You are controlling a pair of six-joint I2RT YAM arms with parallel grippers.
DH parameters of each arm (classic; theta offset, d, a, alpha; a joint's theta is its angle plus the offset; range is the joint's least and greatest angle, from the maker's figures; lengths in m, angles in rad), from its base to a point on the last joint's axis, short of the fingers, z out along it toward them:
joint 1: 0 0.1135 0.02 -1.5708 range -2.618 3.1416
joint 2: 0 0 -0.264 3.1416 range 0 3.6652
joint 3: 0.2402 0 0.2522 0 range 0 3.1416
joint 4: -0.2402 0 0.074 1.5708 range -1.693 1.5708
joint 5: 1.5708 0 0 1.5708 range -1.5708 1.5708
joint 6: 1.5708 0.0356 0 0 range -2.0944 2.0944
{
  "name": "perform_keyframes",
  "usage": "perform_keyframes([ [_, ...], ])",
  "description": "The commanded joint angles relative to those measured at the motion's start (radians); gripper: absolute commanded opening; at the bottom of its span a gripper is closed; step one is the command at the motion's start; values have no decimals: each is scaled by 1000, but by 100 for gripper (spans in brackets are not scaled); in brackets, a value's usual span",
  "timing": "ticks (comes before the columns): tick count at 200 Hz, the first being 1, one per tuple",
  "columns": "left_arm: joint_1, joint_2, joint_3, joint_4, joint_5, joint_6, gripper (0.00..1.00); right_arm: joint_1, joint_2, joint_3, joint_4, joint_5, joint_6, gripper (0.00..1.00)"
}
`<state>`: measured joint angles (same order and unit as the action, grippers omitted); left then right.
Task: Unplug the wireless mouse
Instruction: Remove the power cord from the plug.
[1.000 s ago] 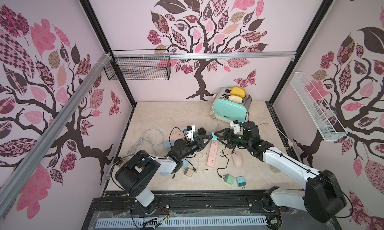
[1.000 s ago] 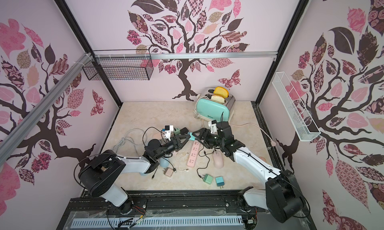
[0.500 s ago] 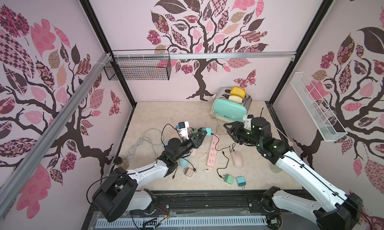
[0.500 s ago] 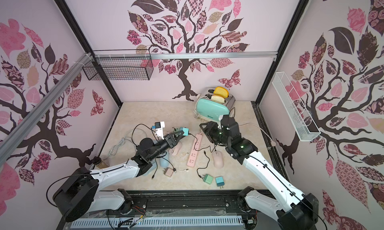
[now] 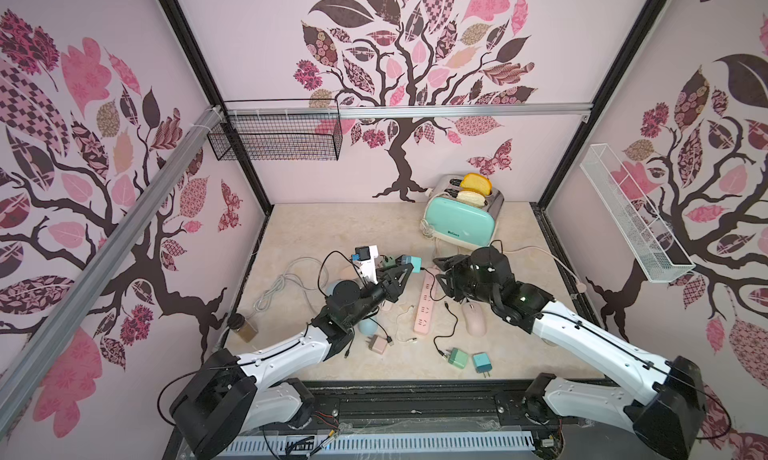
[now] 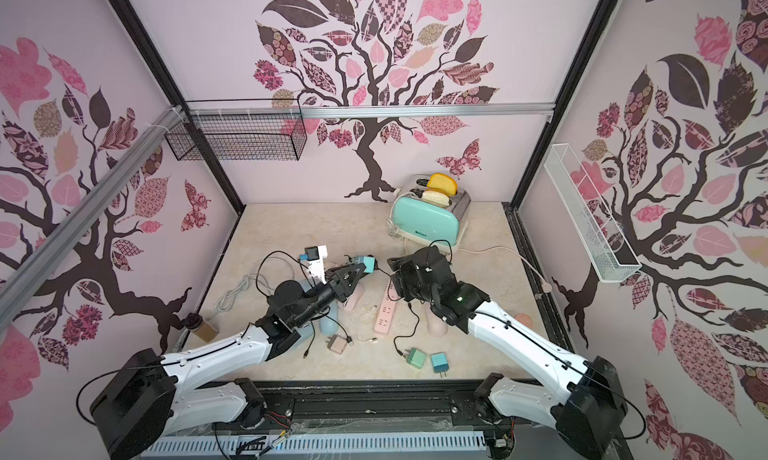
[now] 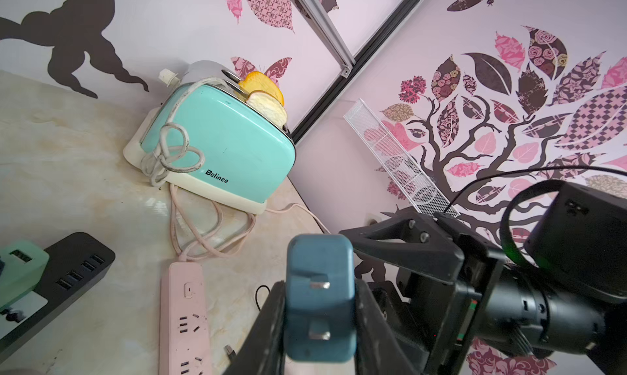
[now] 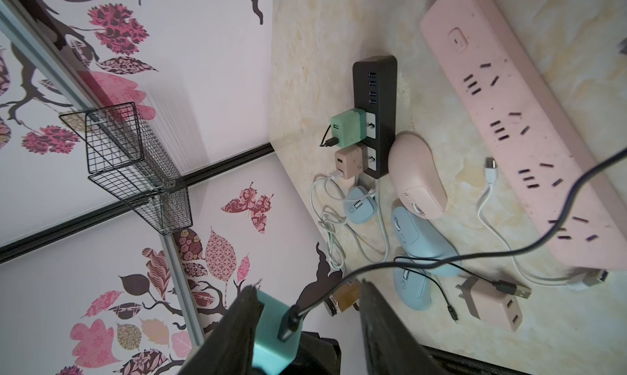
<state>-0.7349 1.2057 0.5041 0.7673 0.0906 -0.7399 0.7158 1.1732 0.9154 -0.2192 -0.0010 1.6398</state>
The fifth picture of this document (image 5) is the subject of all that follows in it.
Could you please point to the pale toast slice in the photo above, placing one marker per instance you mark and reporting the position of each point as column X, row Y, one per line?
column 471, row 198

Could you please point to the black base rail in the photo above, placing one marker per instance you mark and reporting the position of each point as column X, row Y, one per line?
column 392, row 400

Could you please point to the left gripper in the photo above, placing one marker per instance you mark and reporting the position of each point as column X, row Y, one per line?
column 387, row 282

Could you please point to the green charger plug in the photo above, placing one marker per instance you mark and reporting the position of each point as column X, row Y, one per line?
column 457, row 358

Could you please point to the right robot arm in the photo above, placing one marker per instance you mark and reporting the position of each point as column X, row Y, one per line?
column 600, row 352

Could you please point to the yellow toast slice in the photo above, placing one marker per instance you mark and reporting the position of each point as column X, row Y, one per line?
column 477, row 183

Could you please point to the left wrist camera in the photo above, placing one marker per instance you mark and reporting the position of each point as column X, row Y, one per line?
column 364, row 260

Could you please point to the teal charger plug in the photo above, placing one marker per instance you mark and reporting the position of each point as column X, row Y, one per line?
column 482, row 364
column 415, row 262

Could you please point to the pink power strip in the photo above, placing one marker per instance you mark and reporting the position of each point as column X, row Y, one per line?
column 426, row 305

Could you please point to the blue mouse bottom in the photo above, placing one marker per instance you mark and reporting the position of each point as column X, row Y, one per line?
column 367, row 327

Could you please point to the mint green toaster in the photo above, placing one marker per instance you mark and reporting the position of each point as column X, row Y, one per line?
column 453, row 222

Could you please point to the pink mouse right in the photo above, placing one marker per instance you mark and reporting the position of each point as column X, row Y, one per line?
column 474, row 320

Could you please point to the pink charger plug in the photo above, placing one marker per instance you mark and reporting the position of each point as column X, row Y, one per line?
column 378, row 344

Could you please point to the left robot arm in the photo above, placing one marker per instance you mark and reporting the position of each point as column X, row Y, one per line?
column 270, row 370

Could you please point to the white slotted cable duct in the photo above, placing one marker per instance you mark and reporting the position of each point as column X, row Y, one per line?
column 305, row 446

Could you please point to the black wire basket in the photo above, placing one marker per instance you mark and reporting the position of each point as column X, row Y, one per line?
column 279, row 130

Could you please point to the small brown jar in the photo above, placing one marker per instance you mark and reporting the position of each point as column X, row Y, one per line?
column 239, row 325

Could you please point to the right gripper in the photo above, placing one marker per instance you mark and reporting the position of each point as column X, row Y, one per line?
column 459, row 278

